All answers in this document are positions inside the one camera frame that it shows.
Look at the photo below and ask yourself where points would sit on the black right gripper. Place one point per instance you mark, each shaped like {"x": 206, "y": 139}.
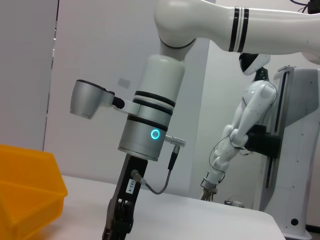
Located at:
{"x": 130, "y": 180}

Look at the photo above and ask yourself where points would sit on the yellow plastic bin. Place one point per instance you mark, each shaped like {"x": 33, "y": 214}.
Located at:
{"x": 27, "y": 190}

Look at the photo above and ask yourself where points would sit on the small grey background object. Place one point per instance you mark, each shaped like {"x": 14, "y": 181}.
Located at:
{"x": 235, "y": 203}

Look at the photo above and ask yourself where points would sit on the white grey robot stand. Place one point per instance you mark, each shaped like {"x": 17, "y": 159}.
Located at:
{"x": 297, "y": 112}

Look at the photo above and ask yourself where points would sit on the grey wall sticker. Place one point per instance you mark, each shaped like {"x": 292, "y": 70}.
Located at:
{"x": 123, "y": 82}

